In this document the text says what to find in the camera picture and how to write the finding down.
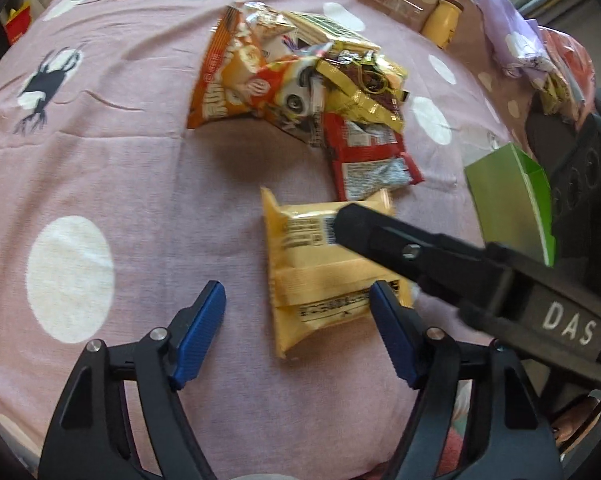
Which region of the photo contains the panda print snack packet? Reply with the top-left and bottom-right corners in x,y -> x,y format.
258,42 -> 333,148

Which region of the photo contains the green cardboard box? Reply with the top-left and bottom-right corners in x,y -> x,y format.
464,142 -> 557,267

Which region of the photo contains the orange snack bag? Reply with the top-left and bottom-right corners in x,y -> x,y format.
187,2 -> 284,129

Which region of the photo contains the orange plastic bag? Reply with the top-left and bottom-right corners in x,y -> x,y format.
537,27 -> 598,122

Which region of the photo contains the clear glass cup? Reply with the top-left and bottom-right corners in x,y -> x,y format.
345,0 -> 425,27

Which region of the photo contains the purple polka dot pillow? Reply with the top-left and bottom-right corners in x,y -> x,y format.
473,0 -> 556,78

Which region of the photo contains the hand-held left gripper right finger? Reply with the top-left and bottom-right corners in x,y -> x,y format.
369,280 -> 566,480

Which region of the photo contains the red yellow carton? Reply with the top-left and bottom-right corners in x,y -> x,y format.
1,1 -> 35,47

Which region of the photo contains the red snack packet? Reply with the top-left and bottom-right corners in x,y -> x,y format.
324,111 -> 425,202

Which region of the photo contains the pink dotted bedsheet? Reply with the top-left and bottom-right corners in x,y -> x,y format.
0,0 -> 548,480

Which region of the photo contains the yellow bear bottle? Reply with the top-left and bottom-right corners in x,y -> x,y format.
419,0 -> 465,50

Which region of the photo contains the brown yellow snack packet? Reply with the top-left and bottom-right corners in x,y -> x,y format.
314,49 -> 411,136

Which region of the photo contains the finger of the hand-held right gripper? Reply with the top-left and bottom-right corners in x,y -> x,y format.
333,202 -> 531,333

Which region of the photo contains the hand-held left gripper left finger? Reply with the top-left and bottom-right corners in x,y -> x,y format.
38,281 -> 227,480

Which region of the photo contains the white green snack packet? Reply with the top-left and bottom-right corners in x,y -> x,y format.
280,10 -> 382,57

